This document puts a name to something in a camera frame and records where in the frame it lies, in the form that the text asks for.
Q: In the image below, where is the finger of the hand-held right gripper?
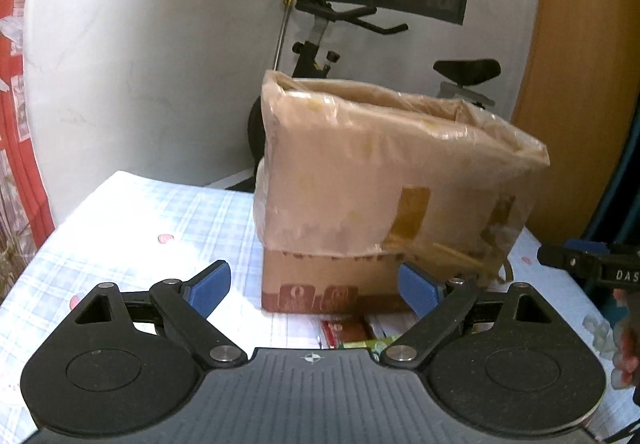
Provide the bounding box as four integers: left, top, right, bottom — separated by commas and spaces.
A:
537, 239, 610, 275

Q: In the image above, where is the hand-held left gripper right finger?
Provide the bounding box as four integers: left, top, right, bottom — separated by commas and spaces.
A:
380, 263, 570, 368

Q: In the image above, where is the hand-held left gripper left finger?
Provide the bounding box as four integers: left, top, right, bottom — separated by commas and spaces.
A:
60, 260, 249, 368

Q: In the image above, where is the green snack packet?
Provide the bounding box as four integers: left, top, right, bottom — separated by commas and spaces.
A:
345, 336, 402, 353

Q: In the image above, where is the red snack packet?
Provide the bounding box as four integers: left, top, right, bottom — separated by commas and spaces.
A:
320, 318, 370, 351

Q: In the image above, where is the cardboard box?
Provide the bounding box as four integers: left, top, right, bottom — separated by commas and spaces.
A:
254, 68, 551, 315

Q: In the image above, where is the person's right hand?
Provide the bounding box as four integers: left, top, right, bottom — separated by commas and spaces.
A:
611, 288, 640, 391

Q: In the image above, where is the checked tablecloth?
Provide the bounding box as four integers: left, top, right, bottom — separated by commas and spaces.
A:
0, 169, 640, 444

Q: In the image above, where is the wooden panel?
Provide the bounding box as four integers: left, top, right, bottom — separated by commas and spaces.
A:
509, 0, 640, 247

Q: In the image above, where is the black exercise bike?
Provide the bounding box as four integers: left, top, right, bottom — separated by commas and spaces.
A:
247, 0, 502, 191

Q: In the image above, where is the red floral curtain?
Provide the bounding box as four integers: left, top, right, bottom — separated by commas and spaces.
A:
0, 0, 57, 277

